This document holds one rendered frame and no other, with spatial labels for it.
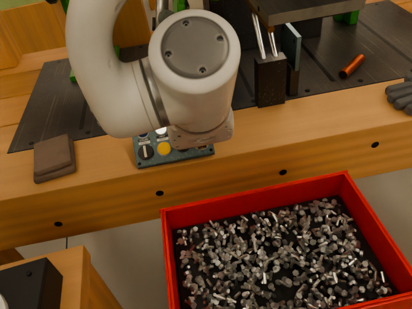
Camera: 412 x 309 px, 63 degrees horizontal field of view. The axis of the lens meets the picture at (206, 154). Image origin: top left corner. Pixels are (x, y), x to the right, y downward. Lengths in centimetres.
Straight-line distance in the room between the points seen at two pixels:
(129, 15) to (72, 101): 35
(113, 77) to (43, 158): 42
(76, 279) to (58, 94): 52
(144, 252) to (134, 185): 98
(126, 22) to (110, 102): 82
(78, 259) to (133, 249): 103
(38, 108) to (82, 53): 64
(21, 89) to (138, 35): 38
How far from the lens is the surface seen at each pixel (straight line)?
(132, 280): 158
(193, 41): 31
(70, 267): 63
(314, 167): 74
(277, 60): 70
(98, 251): 171
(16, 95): 109
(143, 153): 63
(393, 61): 95
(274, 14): 58
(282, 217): 58
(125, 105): 34
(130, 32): 115
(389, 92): 81
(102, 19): 30
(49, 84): 103
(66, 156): 70
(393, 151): 81
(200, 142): 52
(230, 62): 31
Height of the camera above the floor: 134
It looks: 43 degrees down
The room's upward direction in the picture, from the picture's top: 9 degrees counter-clockwise
